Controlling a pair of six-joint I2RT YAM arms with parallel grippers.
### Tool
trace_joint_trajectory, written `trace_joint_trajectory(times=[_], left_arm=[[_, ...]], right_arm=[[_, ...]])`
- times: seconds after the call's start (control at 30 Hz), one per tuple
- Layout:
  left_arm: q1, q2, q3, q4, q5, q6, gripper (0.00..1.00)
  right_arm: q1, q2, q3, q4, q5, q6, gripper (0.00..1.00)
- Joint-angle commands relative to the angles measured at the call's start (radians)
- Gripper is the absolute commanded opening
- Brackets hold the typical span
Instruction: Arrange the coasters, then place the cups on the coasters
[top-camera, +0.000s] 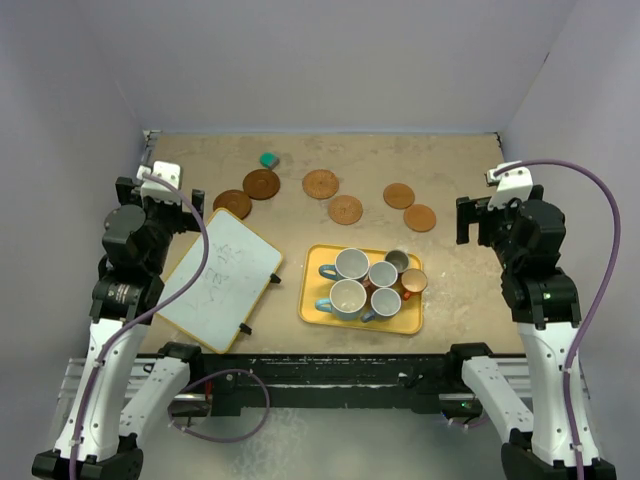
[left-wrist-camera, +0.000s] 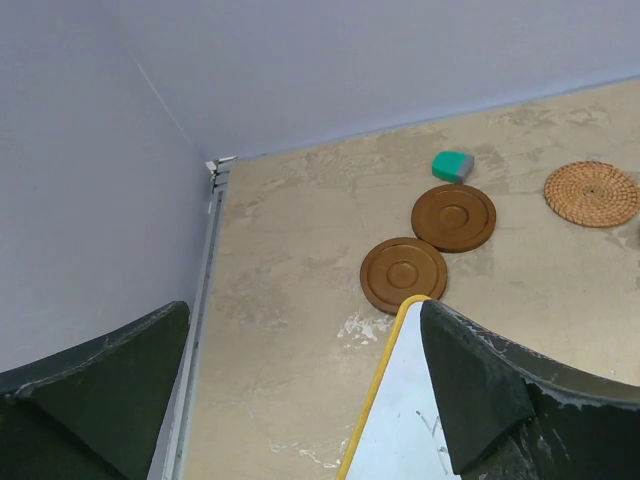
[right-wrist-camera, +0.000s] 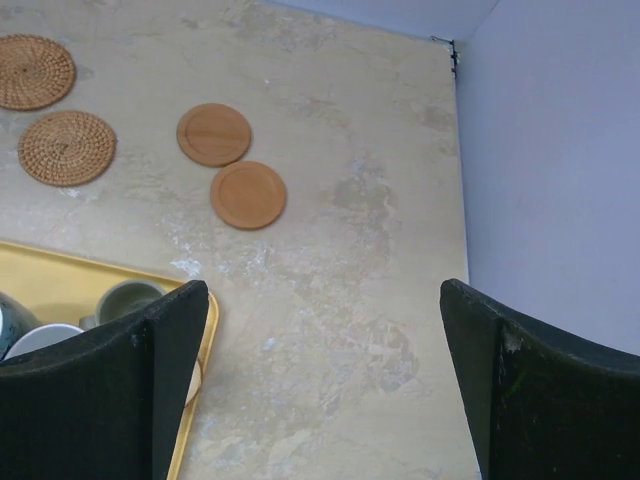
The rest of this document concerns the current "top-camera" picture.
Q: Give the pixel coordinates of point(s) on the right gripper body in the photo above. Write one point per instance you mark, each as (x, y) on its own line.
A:
(493, 224)

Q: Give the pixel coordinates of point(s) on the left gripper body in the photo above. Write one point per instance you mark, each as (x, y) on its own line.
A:
(167, 214)

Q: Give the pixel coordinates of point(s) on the dark wooden saucer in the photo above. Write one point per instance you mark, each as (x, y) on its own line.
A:
(235, 201)
(261, 184)

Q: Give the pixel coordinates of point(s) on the light wooden coaster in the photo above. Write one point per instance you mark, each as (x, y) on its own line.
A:
(398, 195)
(420, 218)

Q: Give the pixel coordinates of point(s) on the woven rattan coaster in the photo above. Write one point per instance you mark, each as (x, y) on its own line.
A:
(320, 184)
(345, 210)

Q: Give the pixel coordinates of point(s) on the blue mug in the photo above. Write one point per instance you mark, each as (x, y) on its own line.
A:
(346, 301)
(350, 263)
(385, 303)

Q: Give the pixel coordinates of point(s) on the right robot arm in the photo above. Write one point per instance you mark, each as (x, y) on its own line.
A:
(553, 438)

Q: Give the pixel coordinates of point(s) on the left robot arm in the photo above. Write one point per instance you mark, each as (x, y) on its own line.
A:
(105, 430)

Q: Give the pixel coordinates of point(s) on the small grey cup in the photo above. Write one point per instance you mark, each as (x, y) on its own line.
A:
(399, 259)

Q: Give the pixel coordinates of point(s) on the yellow framed whiteboard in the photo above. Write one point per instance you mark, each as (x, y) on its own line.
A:
(238, 270)

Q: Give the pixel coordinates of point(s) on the orange copper mug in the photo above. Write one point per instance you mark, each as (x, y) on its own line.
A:
(413, 282)

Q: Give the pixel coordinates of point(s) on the green whiteboard eraser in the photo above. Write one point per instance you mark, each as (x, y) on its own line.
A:
(269, 160)

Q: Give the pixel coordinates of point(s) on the pink printed mug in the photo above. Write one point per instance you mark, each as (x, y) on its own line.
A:
(381, 274)

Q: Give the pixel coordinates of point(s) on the yellow tray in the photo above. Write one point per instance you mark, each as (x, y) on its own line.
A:
(314, 287)

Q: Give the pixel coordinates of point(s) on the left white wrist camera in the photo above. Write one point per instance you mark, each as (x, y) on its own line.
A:
(160, 181)

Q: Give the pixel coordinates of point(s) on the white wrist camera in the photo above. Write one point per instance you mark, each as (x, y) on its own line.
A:
(160, 181)
(516, 183)

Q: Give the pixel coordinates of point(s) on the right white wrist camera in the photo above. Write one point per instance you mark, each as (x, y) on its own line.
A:
(516, 183)

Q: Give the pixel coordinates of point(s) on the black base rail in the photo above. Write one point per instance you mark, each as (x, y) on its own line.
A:
(420, 383)

